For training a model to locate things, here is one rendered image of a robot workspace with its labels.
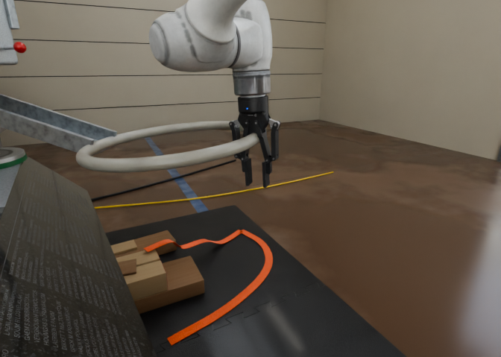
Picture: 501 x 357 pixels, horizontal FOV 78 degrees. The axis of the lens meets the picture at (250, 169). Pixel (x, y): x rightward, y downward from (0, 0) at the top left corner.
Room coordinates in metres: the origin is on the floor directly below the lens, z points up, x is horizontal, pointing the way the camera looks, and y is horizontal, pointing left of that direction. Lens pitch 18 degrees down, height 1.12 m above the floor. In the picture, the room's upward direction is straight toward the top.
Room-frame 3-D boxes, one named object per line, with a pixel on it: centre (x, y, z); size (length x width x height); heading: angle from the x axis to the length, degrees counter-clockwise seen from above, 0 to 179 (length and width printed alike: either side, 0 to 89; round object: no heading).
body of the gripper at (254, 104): (0.77, -0.01, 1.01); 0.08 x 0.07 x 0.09; 66
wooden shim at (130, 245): (1.58, 0.81, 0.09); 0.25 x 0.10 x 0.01; 121
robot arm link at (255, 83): (0.77, 0.00, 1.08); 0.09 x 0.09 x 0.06
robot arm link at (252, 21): (0.76, 0.01, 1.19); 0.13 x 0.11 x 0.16; 133
